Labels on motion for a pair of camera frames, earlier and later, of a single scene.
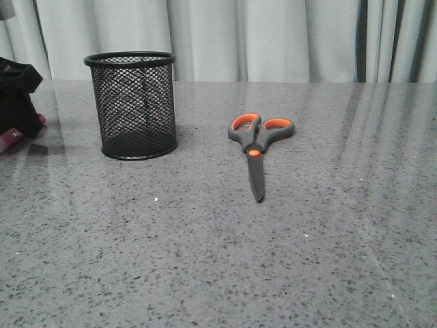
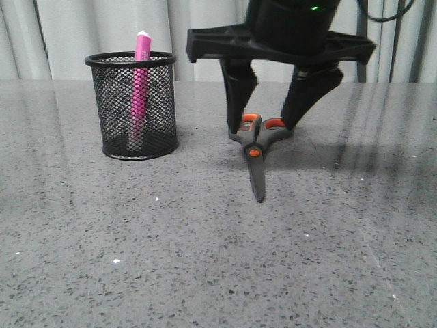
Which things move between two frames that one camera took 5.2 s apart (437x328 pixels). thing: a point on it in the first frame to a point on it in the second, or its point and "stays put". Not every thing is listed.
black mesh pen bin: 135,97 stays put
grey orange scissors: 255,135 stays put
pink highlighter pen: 7,138 to 139,88
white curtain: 373,41 stays put
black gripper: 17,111 to 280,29
